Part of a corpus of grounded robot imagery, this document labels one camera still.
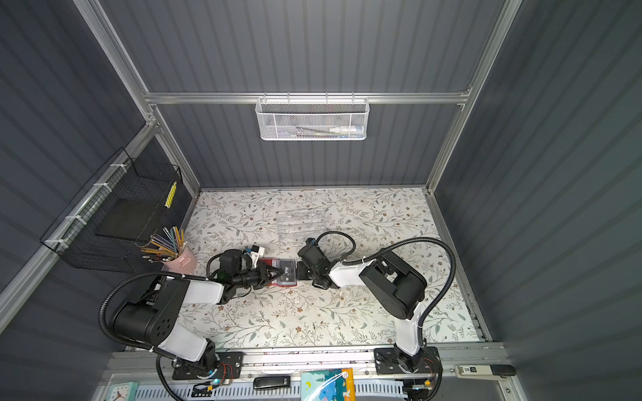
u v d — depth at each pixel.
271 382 0.68
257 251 0.87
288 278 0.89
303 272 0.84
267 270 0.84
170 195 0.83
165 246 0.88
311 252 0.76
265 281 0.81
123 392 0.68
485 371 0.69
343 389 0.69
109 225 0.72
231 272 0.74
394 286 0.50
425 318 0.54
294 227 1.06
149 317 0.45
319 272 0.73
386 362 0.73
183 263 0.87
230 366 0.72
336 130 0.91
